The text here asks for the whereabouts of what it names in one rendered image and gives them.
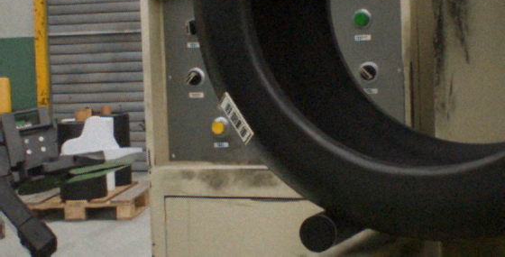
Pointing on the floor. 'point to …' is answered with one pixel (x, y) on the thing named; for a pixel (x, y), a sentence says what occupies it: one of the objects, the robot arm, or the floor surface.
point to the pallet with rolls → (58, 197)
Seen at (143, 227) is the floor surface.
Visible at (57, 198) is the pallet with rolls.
